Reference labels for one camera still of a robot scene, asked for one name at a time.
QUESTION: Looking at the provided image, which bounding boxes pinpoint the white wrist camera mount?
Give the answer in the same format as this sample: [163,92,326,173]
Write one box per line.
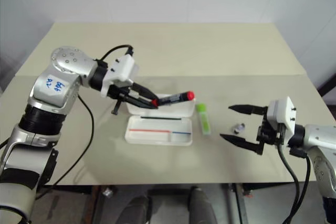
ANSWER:
[100,55,140,98]
[267,95,297,133]

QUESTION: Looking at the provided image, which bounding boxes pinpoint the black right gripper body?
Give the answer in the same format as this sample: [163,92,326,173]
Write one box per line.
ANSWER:
[256,106,286,146]

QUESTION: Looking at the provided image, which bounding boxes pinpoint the grey rounded shape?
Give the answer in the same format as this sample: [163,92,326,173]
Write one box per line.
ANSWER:
[125,194,153,224]

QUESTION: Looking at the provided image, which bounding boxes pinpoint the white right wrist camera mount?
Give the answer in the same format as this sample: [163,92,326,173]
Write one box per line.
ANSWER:
[267,95,297,133]

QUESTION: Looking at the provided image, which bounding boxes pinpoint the dark frame at wall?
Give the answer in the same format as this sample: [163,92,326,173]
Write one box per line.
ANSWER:
[321,72,336,120]

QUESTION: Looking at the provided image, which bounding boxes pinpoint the white plastic pencil case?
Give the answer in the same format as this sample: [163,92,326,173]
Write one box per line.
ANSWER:
[124,93,196,147]

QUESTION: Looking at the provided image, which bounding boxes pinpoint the black metal table frame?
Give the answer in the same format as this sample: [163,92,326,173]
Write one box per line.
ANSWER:
[39,181,324,224]

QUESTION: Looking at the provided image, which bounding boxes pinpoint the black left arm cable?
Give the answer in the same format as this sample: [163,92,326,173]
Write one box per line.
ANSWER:
[34,45,135,200]

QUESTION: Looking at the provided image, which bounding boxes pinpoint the red capped dark marker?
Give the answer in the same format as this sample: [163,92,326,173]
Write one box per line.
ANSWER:
[151,91,196,108]

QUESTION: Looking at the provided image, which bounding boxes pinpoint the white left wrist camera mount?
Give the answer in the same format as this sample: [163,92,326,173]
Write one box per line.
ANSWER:
[100,55,140,98]

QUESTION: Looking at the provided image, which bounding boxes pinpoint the green marker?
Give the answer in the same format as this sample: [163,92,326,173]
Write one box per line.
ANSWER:
[195,103,212,136]

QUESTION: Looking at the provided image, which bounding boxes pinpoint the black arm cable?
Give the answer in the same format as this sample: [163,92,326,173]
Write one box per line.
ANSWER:
[276,124,312,224]
[34,45,135,200]

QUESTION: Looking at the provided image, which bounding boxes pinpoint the dark rounded shape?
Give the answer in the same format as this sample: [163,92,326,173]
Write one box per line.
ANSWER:
[188,185,219,224]

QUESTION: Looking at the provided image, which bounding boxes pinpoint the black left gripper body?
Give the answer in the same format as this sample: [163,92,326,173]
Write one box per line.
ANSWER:
[107,80,140,116]

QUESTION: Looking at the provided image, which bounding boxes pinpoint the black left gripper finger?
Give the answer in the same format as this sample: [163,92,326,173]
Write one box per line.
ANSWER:
[122,95,159,110]
[131,82,159,102]

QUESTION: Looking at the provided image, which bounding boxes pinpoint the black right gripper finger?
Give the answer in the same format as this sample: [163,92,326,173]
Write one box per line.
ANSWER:
[219,133,265,156]
[228,104,268,116]

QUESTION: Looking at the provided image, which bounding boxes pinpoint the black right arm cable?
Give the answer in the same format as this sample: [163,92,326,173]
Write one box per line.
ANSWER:
[276,124,312,224]

